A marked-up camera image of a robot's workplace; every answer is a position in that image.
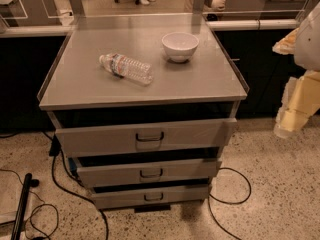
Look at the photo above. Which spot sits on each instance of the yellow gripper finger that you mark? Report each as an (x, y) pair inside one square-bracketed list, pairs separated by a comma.
[(300, 101), (286, 45)]

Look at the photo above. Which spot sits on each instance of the grey top drawer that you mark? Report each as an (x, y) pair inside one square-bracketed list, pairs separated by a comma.
[(151, 137)]

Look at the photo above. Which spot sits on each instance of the grey drawer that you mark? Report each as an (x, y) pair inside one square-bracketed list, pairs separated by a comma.
[(143, 197), (151, 137), (128, 174)]

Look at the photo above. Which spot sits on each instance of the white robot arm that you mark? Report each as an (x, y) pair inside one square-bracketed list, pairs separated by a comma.
[(307, 46)]

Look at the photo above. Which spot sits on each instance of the grey drawer cabinet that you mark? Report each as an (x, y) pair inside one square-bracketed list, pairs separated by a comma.
[(143, 106)]

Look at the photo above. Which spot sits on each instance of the grey middle drawer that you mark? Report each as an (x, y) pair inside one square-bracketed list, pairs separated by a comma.
[(128, 174)]

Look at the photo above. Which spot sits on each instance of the grey bottom drawer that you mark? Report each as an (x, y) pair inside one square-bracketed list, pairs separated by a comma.
[(143, 197)]

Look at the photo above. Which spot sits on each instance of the white ceramic bowl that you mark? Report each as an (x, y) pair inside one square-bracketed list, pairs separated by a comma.
[(180, 46)]

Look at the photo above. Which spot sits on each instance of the clear plastic water bottle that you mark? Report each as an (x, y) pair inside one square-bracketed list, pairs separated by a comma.
[(122, 66)]

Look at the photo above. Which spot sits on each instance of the black pole on floor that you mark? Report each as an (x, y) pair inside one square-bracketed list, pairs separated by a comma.
[(19, 218)]

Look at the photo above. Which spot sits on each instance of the white rail barrier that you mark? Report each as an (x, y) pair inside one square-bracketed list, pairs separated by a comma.
[(238, 25)]

